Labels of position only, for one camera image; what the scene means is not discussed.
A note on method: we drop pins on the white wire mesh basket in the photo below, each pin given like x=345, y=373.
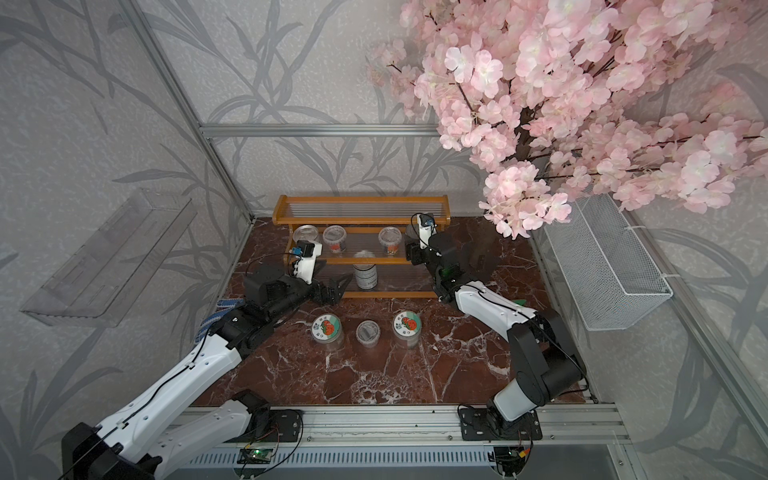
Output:
x=611, y=276

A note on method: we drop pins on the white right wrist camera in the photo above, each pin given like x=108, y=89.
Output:
x=425, y=227

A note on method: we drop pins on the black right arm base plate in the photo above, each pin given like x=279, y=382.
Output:
x=487, y=424

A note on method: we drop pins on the clear acrylic wall shelf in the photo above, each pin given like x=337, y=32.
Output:
x=97, y=286

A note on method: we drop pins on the black label can bottom shelf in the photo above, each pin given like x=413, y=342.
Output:
x=365, y=274

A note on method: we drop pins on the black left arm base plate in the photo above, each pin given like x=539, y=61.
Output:
x=279, y=423

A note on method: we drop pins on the tomato lid jar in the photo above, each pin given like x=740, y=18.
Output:
x=407, y=327
x=327, y=331

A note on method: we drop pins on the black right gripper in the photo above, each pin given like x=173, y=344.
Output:
x=413, y=253

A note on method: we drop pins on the silver pull-tab can left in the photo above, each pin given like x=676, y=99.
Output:
x=307, y=233

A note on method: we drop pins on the orange wooden three-tier shelf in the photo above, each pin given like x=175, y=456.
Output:
x=363, y=217

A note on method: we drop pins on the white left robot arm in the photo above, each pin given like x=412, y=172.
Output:
x=137, y=441

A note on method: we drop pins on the blue dotted work glove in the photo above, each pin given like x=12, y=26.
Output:
x=223, y=306

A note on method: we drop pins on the dark metal tree base plate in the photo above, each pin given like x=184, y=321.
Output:
x=463, y=254

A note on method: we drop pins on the aluminium front rail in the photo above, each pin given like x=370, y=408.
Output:
x=417, y=435

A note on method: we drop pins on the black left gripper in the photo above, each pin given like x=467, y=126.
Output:
x=331, y=297

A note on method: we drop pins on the small red label plastic cup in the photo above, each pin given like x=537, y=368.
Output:
x=368, y=333

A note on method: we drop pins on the small clear cup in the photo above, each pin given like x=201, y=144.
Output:
x=390, y=239
x=334, y=237

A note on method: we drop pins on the right circuit board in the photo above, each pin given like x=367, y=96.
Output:
x=509, y=462

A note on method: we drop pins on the left green circuit board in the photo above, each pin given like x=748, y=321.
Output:
x=256, y=455

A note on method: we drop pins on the brown tree trunk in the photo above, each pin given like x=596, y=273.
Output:
x=482, y=256

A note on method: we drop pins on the pink cherry blossom crown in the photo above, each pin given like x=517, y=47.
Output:
x=536, y=92

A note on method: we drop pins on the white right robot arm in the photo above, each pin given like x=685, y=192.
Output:
x=542, y=350

